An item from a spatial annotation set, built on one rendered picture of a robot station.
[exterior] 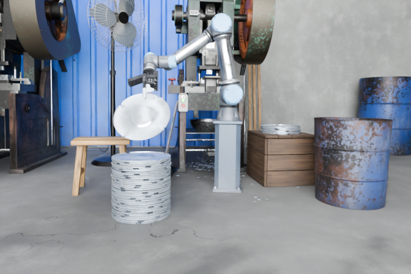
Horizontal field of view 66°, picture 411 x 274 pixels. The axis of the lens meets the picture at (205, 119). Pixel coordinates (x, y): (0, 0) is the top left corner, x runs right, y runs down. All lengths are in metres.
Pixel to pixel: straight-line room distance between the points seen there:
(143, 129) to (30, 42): 1.52
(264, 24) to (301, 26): 1.83
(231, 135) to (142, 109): 0.62
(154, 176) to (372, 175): 1.14
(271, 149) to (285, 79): 2.20
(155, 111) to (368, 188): 1.20
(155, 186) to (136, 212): 0.14
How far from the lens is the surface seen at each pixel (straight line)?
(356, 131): 1.84
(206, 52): 2.81
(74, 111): 4.12
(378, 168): 1.94
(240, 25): 3.31
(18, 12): 2.81
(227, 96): 1.87
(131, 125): 1.63
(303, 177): 2.31
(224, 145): 2.01
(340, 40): 4.63
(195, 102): 2.62
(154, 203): 1.58
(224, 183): 2.06
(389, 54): 4.98
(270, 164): 2.19
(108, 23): 2.95
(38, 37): 2.82
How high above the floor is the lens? 0.56
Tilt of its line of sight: 3 degrees down
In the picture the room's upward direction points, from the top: 1 degrees clockwise
